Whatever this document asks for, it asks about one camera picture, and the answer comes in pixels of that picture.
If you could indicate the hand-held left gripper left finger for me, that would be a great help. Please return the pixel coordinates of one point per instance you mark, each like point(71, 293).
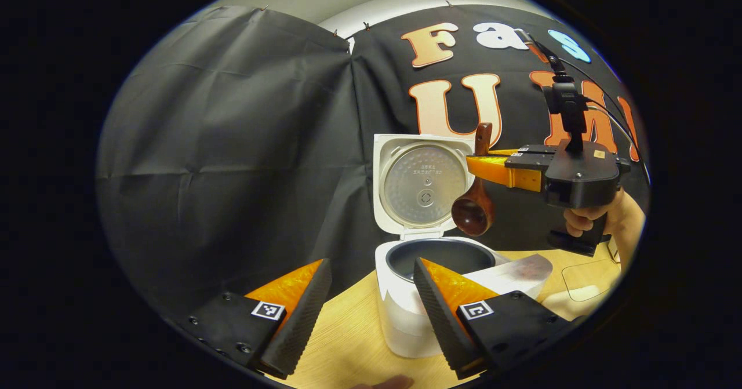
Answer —
point(295, 325)

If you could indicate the clear plastic container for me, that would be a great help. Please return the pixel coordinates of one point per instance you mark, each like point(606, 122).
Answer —
point(597, 273)

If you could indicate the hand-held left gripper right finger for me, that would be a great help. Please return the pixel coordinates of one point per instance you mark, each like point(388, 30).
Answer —
point(440, 319)

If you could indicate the black backdrop cloth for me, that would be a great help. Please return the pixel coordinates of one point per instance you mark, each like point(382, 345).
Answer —
point(232, 174)

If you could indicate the white rice cooker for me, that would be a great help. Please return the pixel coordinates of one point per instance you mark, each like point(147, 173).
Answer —
point(406, 313)

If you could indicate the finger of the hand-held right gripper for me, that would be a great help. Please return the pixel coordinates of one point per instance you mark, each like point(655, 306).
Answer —
point(504, 171)
point(510, 152)

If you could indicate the brown wooden spoon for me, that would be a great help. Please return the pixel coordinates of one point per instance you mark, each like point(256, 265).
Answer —
point(472, 215)

